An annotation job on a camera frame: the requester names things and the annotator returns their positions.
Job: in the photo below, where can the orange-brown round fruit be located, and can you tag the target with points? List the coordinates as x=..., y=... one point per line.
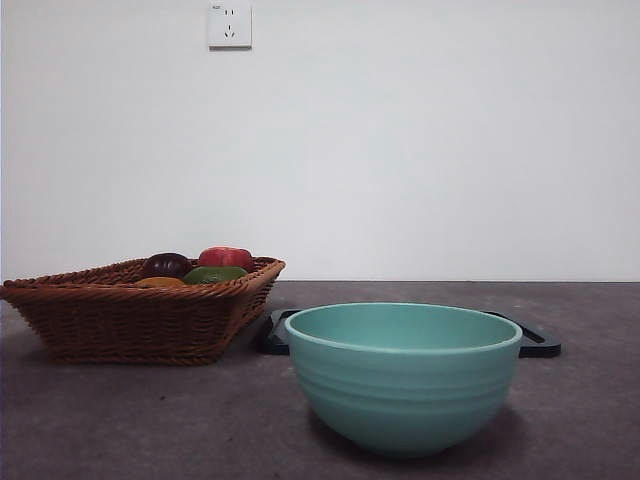
x=160, y=282

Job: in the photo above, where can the teal ribbed bowl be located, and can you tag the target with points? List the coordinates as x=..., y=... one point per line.
x=405, y=390

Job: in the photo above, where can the red apple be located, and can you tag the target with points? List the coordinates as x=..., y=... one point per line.
x=226, y=257

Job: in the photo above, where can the dark rectangular tray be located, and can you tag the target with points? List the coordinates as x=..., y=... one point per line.
x=274, y=335

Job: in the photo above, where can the green avocado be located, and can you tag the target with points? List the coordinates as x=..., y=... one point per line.
x=215, y=274

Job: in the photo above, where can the dark purple round fruit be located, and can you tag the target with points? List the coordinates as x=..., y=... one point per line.
x=167, y=263

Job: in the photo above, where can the brown wicker basket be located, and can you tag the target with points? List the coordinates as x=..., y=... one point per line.
x=125, y=325

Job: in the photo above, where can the white wall socket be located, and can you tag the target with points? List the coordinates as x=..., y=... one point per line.
x=230, y=25

